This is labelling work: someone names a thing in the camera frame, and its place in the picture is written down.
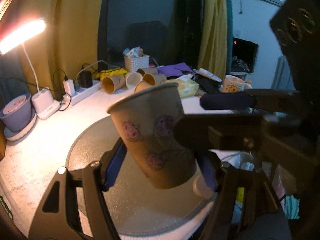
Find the white phone charger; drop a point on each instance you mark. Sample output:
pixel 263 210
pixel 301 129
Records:
pixel 69 87

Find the black laptop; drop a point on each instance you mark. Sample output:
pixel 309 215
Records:
pixel 244 55

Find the round grey placemat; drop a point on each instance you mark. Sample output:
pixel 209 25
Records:
pixel 138 210

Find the brown paper cup middle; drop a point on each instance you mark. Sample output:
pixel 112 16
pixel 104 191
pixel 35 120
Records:
pixel 154 79

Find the yellow tissue pack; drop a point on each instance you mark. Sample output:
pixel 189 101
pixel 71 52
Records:
pixel 187 87

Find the winnie pooh mug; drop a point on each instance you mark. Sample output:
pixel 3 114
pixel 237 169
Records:
pixel 233 84

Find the yellow plastic bag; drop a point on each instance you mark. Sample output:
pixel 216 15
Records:
pixel 112 72

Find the white power strip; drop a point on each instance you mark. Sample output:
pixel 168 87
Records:
pixel 81 94

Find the white desk lamp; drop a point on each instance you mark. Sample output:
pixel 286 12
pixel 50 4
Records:
pixel 43 102

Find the purple bowl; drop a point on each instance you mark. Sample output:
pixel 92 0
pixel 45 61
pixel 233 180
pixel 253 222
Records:
pixel 17 113

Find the lying white paper cup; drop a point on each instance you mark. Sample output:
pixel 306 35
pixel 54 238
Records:
pixel 132 79

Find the white tube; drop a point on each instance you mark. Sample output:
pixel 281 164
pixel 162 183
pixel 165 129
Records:
pixel 209 75

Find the yellow curtain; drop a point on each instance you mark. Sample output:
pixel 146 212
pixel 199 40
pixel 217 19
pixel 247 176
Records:
pixel 213 49

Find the flower-printed paper cup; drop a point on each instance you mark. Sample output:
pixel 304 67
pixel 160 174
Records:
pixel 145 122

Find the lying brown paper cup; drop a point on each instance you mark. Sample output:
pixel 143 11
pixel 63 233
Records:
pixel 113 83

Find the brown paper cup front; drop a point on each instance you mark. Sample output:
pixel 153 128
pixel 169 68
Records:
pixel 142 85

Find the teal curtain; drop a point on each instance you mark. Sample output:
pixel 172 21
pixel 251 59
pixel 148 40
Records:
pixel 229 36

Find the white plate under bowl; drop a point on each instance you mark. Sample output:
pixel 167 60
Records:
pixel 14 136

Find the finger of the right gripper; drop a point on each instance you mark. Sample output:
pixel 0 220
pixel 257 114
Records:
pixel 227 101
pixel 226 132

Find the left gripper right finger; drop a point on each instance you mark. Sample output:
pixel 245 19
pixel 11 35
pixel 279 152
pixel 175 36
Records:
pixel 245 207

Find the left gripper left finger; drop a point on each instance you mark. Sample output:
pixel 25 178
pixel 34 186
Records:
pixel 73 205

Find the purple cloth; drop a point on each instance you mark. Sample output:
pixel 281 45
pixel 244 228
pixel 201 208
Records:
pixel 175 70

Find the brown paper cup rear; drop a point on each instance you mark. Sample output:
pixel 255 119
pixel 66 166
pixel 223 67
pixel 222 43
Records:
pixel 144 71

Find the white woven basket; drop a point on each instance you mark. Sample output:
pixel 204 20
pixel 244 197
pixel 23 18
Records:
pixel 133 64

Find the green sticker label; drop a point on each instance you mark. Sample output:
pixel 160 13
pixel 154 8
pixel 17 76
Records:
pixel 6 208

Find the black power adapter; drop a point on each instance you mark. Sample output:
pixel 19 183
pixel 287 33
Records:
pixel 86 80

